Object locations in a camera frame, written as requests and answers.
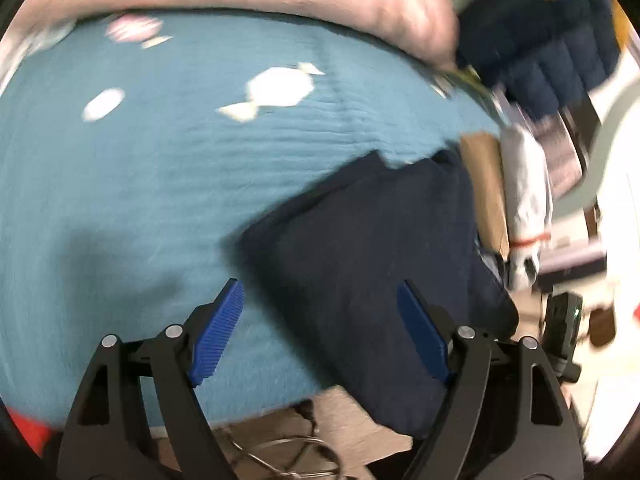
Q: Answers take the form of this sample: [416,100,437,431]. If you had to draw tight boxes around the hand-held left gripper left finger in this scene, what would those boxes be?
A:
[56,277,246,480]

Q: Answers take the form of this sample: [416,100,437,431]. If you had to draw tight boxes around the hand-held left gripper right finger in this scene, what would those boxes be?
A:
[396,280,586,480]

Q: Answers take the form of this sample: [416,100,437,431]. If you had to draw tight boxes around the brown folded cloth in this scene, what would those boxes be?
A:
[460,132,511,256]

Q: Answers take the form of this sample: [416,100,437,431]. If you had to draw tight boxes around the yellow and navy puffer jacket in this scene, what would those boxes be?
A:
[455,0,628,121]

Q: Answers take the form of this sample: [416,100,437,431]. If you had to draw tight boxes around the pink patterned cloth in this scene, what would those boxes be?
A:
[535,115,583,196]

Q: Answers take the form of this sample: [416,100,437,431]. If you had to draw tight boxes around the grey folded clothes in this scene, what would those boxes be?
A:
[500,122,553,291]

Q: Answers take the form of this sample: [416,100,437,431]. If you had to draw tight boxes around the cable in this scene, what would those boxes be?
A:
[225,402,346,478]

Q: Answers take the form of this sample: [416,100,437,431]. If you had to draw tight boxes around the dark denim jacket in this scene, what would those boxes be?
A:
[240,149,521,438]

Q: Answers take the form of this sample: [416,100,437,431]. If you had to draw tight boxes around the teal bed sheet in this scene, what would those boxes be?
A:
[0,7,506,431]

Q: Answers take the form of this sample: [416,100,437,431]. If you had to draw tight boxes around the red object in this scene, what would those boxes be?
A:
[10,407,51,456]

